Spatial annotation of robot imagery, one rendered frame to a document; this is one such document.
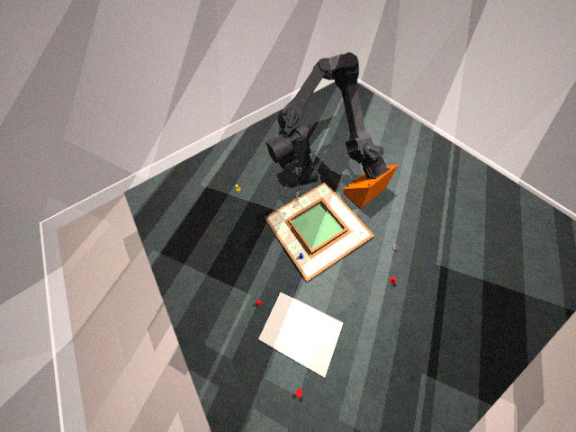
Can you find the white rectangular sheet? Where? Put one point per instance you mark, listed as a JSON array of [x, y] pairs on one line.
[[306, 335]]

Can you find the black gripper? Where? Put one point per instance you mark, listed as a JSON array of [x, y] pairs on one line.
[[306, 174]]

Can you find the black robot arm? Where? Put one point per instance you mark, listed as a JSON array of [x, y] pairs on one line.
[[360, 147]]

